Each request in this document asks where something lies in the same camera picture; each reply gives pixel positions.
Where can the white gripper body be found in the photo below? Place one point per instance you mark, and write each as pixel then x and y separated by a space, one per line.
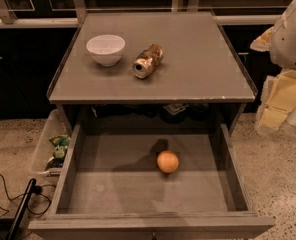
pixel 289 44

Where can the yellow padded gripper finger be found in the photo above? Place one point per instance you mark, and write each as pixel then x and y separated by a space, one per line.
pixel 278 99
pixel 262 42

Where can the orange fruit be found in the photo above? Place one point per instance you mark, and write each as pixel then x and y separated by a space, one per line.
pixel 167 162

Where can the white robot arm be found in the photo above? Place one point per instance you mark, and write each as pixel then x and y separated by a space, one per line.
pixel 279 97

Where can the grey cabinet with counter top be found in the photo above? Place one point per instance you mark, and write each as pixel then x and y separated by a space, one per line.
pixel 168 58

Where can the open grey top drawer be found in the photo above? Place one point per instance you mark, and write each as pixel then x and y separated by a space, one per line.
pixel 111 188

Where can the crushed golden drink can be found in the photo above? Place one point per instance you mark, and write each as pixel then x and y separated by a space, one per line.
pixel 147 61

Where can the white ceramic bowl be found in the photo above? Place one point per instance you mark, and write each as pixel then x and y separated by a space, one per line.
pixel 107 50

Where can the clear plastic storage bin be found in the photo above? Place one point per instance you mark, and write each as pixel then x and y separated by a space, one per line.
pixel 44 149

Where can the green snack bag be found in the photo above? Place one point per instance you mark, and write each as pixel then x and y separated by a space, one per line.
pixel 60 144

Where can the metal railing with glass panels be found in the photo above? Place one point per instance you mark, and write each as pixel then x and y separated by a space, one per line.
pixel 88 7

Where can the black flat bar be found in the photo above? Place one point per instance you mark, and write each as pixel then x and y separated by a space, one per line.
pixel 21 209

